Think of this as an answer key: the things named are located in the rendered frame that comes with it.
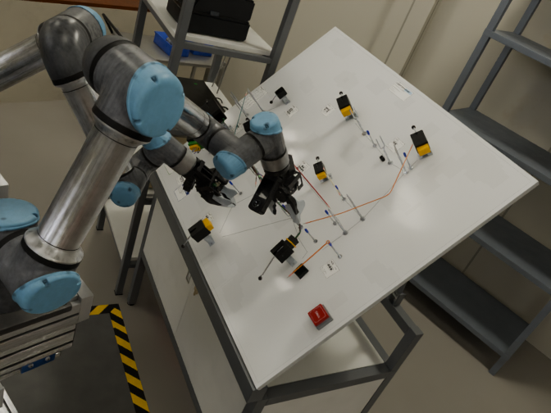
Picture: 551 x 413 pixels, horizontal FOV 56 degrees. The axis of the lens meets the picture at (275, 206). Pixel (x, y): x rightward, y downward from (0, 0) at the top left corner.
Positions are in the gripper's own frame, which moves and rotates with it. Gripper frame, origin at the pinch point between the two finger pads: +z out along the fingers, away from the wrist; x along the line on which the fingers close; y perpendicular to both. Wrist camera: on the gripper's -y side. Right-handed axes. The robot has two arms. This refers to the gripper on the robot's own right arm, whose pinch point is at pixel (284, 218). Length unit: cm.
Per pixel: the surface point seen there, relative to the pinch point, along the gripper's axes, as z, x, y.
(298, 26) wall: 109, 197, 263
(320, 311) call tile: 22.4, -16.1, -11.3
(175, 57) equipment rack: -10, 85, 45
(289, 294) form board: 27.2, -1.8, -8.7
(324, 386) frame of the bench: 56, -18, -20
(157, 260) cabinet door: 65, 84, -6
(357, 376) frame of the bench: 64, -23, -8
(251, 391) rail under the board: 35, -7, -39
